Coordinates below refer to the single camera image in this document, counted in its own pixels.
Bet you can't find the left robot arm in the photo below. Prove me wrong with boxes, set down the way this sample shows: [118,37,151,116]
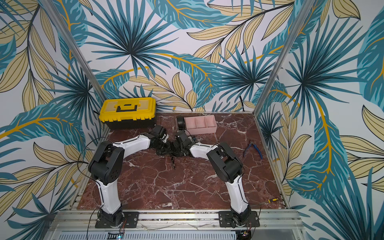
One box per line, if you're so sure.
[88,126,168,221]

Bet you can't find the yellow black screwdriver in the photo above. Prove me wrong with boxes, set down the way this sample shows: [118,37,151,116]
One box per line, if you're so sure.
[264,198,279,205]

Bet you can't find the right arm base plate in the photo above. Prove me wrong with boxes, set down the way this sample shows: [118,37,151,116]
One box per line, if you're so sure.
[218,211,260,228]

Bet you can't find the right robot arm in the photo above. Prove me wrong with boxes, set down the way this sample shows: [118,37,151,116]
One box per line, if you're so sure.
[171,131,252,225]

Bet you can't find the yellow black toolbox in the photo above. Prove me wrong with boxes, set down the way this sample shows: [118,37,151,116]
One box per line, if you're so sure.
[99,97,156,130]

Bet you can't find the pink divided storage tray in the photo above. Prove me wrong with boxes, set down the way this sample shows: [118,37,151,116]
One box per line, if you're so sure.
[183,115,218,136]

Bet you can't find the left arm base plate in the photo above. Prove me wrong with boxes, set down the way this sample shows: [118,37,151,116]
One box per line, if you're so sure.
[95,210,139,229]

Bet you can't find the blue handled pliers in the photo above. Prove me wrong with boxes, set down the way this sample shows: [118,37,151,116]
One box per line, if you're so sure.
[243,142,263,160]

